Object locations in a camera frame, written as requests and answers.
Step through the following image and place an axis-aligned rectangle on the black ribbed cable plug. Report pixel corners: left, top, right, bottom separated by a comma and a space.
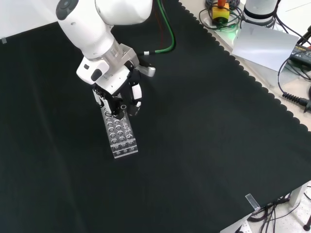
282, 92, 311, 113

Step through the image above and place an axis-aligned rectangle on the black bench cloth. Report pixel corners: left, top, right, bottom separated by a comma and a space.
0, 0, 311, 233

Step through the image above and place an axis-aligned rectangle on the clear tape strip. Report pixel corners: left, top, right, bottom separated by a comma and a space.
245, 193, 260, 211

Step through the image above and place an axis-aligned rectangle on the green cable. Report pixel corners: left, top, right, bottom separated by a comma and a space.
143, 0, 177, 56

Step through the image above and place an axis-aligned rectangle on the black power adapter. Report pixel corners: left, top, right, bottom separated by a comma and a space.
289, 44, 311, 68

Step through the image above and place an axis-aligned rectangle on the yellow stop button box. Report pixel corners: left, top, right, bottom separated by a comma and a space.
211, 0, 230, 25

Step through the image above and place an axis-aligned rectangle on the black floor cable bundle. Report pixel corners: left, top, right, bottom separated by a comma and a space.
247, 196, 302, 233

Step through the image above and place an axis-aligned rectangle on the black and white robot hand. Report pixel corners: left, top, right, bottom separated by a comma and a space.
76, 57, 156, 120

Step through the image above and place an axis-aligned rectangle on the pale grey board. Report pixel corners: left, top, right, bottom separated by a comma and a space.
231, 21, 300, 73

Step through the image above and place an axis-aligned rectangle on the clear glass test tube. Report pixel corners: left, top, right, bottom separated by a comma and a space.
120, 104, 133, 139

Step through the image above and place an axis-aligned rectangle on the white table leg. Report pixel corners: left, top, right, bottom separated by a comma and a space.
288, 181, 311, 207

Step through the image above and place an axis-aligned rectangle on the clear plastic test tube rack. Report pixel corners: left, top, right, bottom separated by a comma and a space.
100, 105, 139, 159

